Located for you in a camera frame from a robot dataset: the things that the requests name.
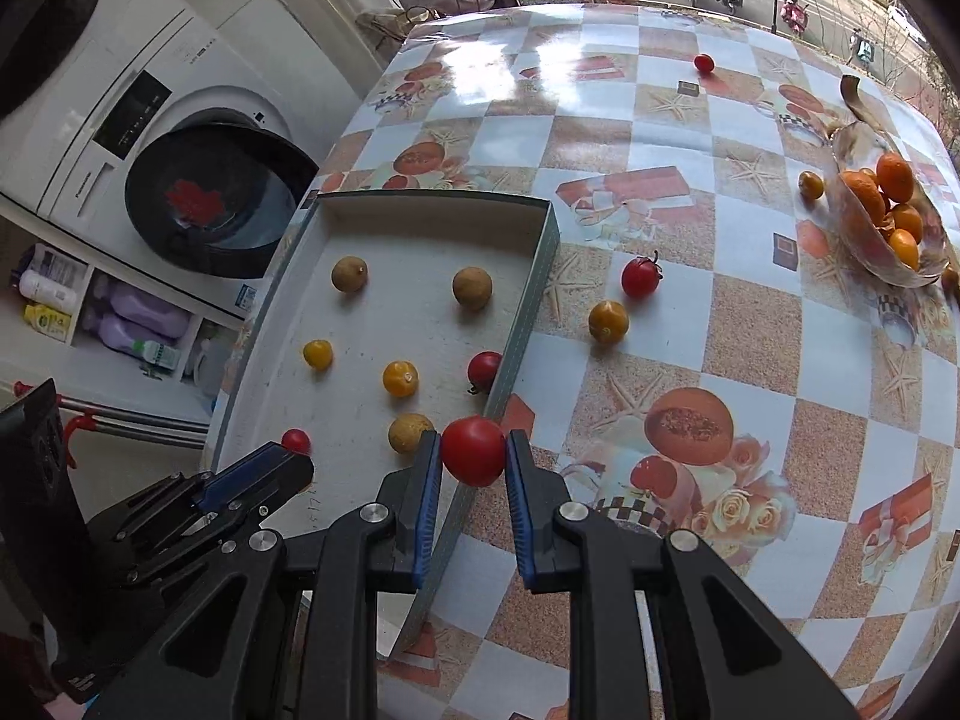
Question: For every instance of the white washing machine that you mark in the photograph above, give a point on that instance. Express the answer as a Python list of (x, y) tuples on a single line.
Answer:
[(150, 52)]

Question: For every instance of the yellow-green bottle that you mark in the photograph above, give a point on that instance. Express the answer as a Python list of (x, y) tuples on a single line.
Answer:
[(49, 321)]

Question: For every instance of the shallow white tray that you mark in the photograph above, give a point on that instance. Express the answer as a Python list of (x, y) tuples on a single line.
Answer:
[(405, 315)]

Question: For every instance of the large orange mandarin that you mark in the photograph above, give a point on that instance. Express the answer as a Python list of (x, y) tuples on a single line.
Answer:
[(895, 176), (862, 199)]

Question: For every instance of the metal rod with red hook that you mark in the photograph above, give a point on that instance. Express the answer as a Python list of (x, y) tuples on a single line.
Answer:
[(135, 420)]

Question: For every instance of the white bottle with dark label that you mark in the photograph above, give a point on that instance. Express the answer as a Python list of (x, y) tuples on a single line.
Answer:
[(49, 281)]

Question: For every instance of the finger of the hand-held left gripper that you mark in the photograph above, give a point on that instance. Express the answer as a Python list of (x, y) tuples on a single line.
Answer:
[(165, 532), (247, 472)]

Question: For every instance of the yellow cherry tomato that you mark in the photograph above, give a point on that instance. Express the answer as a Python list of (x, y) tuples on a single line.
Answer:
[(811, 184), (318, 354), (608, 321)]

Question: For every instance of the red cherry tomato with stem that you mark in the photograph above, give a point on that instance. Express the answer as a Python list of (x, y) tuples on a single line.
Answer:
[(641, 276)]

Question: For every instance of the white washing machine stand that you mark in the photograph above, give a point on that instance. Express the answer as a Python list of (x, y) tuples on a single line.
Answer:
[(97, 270)]

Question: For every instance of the beige cloth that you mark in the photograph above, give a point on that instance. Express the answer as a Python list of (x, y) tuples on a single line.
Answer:
[(390, 22)]

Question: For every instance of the brown longan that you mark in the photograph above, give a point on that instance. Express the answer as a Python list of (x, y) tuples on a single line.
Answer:
[(349, 274), (472, 288), (951, 277), (409, 433)]

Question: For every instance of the purple detergent bottle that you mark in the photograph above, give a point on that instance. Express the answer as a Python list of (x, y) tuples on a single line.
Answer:
[(120, 334), (146, 307)]

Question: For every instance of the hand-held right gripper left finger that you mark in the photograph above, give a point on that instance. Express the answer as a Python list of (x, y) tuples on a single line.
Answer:
[(424, 510)]

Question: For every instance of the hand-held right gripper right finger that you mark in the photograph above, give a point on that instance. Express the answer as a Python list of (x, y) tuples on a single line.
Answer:
[(525, 510)]

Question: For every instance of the orange-yellow cherry tomato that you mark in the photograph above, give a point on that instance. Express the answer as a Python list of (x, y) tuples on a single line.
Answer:
[(400, 379)]

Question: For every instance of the clear plastic jug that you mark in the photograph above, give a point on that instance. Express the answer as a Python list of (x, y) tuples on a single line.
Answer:
[(214, 367)]

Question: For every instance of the teal scooter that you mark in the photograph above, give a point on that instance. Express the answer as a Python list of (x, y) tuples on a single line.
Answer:
[(862, 52)]

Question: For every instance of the red scooter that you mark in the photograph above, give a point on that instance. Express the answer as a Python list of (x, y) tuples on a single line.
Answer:
[(793, 13)]

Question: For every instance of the clear glass bowl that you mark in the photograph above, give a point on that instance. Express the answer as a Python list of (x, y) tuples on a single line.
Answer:
[(862, 255)]

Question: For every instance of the small orange kumquat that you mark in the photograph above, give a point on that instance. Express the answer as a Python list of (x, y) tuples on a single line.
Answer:
[(907, 221), (903, 247)]

